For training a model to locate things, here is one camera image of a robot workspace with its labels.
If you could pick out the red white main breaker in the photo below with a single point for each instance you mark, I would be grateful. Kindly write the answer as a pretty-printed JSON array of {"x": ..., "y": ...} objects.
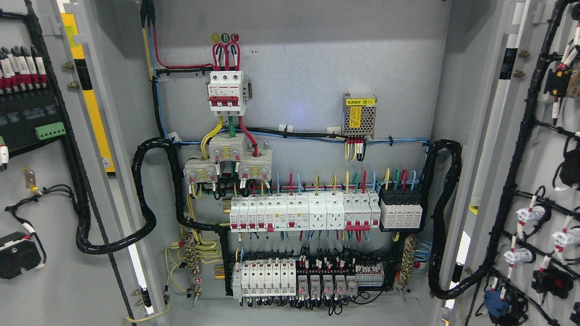
[{"x": 228, "y": 93}]

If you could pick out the white breaker and socket row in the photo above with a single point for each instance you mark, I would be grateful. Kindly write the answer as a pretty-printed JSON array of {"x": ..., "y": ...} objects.
[{"x": 306, "y": 212}]

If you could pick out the metal mesh power supply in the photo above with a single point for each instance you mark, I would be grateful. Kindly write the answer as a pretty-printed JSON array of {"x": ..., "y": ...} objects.
[{"x": 359, "y": 112}]

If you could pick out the white lower breaker row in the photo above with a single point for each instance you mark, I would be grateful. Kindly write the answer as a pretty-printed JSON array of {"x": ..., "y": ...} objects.
[{"x": 265, "y": 278}]

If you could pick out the black digital power meter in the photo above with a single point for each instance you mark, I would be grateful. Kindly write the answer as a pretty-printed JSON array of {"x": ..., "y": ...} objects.
[{"x": 21, "y": 113}]

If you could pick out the grey current transformers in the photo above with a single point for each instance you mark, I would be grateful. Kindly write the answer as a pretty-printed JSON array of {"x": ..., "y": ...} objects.
[{"x": 225, "y": 151}]

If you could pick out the relay and terminal row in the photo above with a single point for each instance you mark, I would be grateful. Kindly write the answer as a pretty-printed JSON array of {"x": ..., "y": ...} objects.
[{"x": 336, "y": 276}]

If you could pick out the black white surge protector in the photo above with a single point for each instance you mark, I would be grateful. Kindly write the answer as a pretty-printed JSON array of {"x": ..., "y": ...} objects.
[{"x": 401, "y": 210}]

